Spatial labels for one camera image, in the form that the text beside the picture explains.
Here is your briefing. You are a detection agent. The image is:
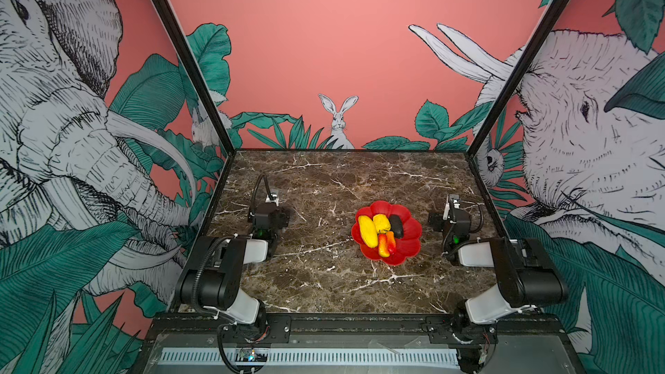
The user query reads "dark avocado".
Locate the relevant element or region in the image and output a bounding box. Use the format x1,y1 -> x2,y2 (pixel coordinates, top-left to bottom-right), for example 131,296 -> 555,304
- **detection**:
389,215 -> 405,239

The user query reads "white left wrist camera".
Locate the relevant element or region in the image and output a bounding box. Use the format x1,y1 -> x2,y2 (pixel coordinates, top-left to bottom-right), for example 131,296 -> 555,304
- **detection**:
266,192 -> 280,206

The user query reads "left black frame post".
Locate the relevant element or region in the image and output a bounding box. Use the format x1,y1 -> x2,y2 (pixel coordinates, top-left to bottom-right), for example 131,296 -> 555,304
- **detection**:
151,0 -> 236,155

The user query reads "white slotted cable duct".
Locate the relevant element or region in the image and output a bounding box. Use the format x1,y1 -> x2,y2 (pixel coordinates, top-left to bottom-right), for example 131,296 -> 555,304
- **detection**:
157,347 -> 460,369

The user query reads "right black frame post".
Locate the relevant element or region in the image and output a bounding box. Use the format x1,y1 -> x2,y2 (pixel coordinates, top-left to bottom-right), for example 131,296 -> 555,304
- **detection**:
466,0 -> 570,157

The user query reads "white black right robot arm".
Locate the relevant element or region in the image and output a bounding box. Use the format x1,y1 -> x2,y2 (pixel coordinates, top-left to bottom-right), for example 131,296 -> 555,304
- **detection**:
428,207 -> 569,333

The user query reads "small yellow fruit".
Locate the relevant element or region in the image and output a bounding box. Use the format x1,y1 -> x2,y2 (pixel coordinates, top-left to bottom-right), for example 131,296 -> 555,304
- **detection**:
372,214 -> 391,234

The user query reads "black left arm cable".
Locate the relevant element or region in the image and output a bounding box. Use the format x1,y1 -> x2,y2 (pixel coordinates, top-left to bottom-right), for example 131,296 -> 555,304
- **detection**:
248,173 -> 274,219

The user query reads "black front mounting rail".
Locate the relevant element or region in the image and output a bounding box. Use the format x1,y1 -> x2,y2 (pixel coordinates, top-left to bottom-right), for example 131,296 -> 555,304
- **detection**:
145,313 -> 570,347

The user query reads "black frame post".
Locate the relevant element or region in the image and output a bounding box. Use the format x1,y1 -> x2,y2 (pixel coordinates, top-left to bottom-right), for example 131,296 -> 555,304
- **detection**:
466,0 -> 570,157
151,0 -> 236,155

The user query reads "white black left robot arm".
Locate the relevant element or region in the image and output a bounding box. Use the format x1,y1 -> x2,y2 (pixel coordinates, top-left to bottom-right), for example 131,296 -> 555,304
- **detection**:
175,202 -> 291,329

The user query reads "red flower-shaped bowl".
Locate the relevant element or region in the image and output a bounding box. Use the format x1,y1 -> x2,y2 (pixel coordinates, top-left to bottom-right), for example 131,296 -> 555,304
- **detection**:
352,201 -> 423,266

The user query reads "long yellow fruit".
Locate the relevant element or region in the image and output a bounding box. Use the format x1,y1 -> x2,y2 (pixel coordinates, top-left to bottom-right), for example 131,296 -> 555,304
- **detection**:
358,216 -> 379,249

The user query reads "red yellow mango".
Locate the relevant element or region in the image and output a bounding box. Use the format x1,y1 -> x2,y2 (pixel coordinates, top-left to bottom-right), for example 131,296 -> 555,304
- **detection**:
378,234 -> 391,258
386,231 -> 397,255

